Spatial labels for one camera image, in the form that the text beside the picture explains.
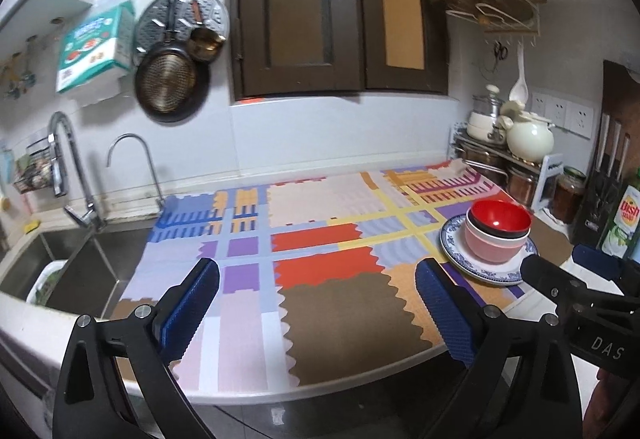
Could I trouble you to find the brown wooden window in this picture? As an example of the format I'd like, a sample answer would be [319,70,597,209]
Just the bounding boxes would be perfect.
[225,0,451,106]

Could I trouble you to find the cream enamel pot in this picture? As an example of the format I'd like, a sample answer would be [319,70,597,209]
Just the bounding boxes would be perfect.
[466,111,507,143]

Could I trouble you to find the slim chrome faucet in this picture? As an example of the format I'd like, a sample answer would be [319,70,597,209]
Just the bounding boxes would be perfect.
[106,133,167,216]

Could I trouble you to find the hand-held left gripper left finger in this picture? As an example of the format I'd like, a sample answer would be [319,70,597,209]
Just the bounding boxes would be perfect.
[52,257,221,439]

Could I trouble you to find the small brass saucepan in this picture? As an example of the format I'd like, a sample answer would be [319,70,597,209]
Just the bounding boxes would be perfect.
[188,0,227,64]

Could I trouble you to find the cream ceramic teapot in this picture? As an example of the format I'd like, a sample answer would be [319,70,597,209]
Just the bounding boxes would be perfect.
[500,110,557,166]

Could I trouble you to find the glass storage jar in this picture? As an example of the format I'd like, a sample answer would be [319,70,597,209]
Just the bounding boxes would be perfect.
[507,163,544,208]

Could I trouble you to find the dish soap bottle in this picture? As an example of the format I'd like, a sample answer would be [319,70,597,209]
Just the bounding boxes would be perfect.
[600,168,640,262]

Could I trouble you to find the stainless steel pot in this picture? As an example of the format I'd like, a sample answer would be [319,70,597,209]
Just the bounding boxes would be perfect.
[459,141,509,186]

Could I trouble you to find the green tissue pack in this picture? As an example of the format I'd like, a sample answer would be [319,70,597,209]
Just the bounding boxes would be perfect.
[54,0,137,96]

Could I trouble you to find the large chrome faucet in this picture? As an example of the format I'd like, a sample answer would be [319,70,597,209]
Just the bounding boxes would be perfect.
[49,111,107,234]

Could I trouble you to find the red bowl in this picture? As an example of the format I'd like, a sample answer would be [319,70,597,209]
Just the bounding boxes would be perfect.
[466,200,532,241]

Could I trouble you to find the white wall sockets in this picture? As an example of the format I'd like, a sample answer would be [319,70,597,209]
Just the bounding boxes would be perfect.
[529,90,597,138]

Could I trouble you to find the wire sink basket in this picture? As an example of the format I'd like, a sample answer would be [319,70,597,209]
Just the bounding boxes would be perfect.
[12,129,69,198]

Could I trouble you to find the white wall shelf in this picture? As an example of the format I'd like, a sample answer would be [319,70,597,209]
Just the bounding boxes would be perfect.
[0,0,97,36]

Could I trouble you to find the white basin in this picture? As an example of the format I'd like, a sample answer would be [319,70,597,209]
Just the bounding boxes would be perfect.
[25,259,69,306]

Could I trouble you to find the white bowl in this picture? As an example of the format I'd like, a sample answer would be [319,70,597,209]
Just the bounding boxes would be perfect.
[465,219,532,264]

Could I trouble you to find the glass pot lid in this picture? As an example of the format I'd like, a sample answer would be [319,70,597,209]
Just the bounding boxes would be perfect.
[471,85,503,120]

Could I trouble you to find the round metal steamer tray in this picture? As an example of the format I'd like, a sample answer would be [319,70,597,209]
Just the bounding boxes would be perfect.
[133,0,232,66]

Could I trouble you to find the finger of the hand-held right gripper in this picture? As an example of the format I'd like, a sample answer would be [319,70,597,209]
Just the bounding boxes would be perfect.
[572,244,640,293]
[520,255,640,316]

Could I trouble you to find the brown jar green lid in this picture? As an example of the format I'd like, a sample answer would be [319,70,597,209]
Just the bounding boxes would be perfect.
[552,167,587,226]

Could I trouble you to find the stainless steel sink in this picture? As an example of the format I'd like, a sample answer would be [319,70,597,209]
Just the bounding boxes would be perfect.
[0,225,157,317]

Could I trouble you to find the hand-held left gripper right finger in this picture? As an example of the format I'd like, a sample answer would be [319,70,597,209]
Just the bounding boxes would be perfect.
[415,258,586,439]

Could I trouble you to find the white hanging spoon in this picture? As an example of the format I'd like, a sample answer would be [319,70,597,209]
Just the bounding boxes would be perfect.
[508,43,532,103]

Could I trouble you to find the hanging frying pan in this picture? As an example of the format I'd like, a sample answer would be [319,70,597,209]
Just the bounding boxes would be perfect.
[134,0,212,124]

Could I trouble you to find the person's right forearm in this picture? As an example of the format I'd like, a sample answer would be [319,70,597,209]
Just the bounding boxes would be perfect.
[584,368,610,439]

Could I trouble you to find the white plastic rack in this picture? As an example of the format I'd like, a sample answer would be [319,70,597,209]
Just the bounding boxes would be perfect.
[451,123,563,214]

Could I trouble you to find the blue floral white plate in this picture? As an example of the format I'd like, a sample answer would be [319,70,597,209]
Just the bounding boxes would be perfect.
[440,214,541,287]

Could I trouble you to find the black knife block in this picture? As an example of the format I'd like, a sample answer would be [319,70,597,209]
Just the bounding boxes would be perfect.
[574,113,633,247]

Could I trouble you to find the colourful patterned mat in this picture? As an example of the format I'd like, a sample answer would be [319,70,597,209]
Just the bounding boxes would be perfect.
[115,158,531,392]

